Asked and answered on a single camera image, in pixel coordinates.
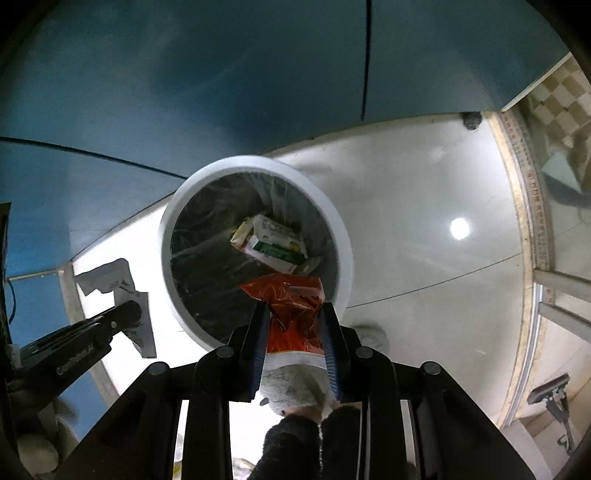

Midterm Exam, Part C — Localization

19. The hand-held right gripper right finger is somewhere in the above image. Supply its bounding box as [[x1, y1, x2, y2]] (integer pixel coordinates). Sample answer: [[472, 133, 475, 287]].
[[320, 301, 523, 480]]

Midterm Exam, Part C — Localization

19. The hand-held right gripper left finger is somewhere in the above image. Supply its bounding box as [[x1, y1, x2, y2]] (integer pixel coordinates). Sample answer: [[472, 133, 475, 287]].
[[55, 302, 271, 480]]

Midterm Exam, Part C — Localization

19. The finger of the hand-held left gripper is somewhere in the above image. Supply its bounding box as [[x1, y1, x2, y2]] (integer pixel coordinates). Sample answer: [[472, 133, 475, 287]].
[[69, 299, 143, 341]]

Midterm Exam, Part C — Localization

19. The grey plastic wrapper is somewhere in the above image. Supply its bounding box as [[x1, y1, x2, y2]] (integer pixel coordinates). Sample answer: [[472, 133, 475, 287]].
[[74, 258, 158, 359]]

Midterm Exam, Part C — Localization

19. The red snack packet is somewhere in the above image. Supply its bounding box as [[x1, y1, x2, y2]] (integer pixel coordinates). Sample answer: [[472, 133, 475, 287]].
[[240, 272, 343, 417]]

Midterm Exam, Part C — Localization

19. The black plastic bin liner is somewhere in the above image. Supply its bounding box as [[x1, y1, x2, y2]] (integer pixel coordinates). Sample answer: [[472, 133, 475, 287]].
[[169, 172, 338, 345]]

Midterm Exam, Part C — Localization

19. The white round trash bin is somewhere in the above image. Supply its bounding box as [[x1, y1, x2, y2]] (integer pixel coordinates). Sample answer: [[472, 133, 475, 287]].
[[158, 154, 356, 350]]

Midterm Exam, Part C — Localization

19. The black fuzzy slipper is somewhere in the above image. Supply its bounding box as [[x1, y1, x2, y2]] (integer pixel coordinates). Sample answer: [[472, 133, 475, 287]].
[[321, 406, 371, 480], [250, 414, 322, 480]]

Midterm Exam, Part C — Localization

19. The white green carton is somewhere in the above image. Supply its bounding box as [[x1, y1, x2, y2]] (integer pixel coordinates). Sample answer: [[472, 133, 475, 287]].
[[243, 213, 310, 276]]

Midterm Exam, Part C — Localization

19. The yellow carton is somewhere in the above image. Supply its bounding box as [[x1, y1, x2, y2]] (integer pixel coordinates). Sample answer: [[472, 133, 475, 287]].
[[230, 216, 256, 250]]

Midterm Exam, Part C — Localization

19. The wooden door threshold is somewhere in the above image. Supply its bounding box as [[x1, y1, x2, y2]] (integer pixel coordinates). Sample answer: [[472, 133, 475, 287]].
[[488, 110, 556, 428]]

